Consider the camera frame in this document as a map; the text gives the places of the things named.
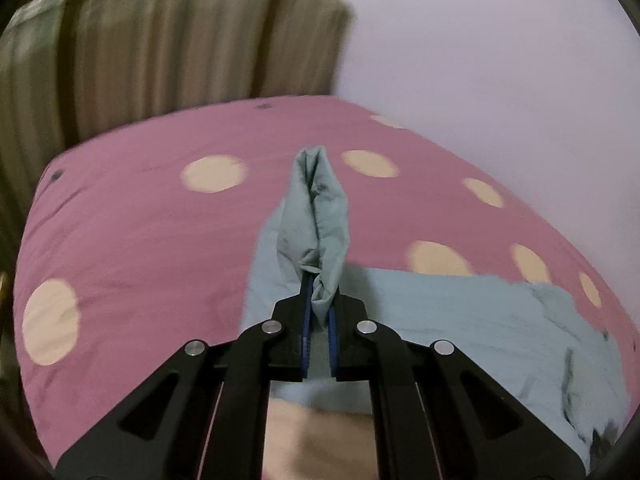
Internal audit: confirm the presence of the light blue puffer jacket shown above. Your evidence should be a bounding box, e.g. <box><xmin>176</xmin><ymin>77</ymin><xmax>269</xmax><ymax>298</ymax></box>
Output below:
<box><xmin>242</xmin><ymin>148</ymin><xmax>629</xmax><ymax>479</ymax></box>

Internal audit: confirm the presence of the pink polka dot bedsheet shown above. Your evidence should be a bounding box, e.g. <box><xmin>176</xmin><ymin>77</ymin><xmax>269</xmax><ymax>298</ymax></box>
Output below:
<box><xmin>14</xmin><ymin>96</ymin><xmax>634</xmax><ymax>462</ymax></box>

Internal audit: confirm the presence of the green striped pillow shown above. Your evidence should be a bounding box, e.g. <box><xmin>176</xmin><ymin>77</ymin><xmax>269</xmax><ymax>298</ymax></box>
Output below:
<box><xmin>0</xmin><ymin>0</ymin><xmax>355</xmax><ymax>221</ymax></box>

